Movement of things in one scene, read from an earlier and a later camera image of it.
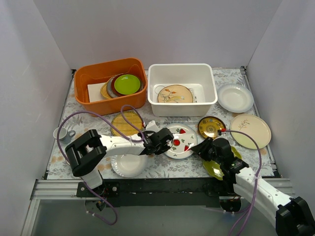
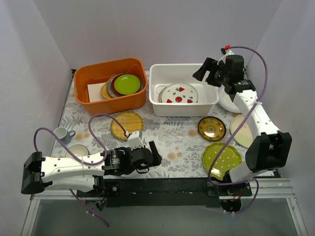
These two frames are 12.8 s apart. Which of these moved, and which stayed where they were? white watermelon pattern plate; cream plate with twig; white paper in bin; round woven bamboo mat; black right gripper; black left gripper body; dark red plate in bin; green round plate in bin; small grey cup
Moved: black right gripper; white watermelon pattern plate; black left gripper body
Stayed: white paper in bin; cream plate with twig; small grey cup; green round plate in bin; dark red plate in bin; round woven bamboo mat
